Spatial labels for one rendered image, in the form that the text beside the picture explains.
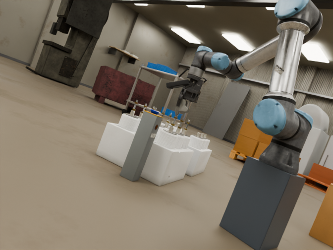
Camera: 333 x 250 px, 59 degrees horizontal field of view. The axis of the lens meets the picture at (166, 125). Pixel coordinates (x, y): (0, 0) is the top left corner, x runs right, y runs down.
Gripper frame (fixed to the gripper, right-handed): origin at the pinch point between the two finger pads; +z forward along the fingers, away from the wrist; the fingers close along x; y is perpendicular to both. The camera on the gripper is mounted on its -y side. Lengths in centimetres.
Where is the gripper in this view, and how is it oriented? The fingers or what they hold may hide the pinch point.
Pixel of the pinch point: (176, 113)
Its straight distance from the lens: 147.0
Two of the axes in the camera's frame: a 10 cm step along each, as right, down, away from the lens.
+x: 2.6, 0.5, 9.6
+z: -3.6, 9.3, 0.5
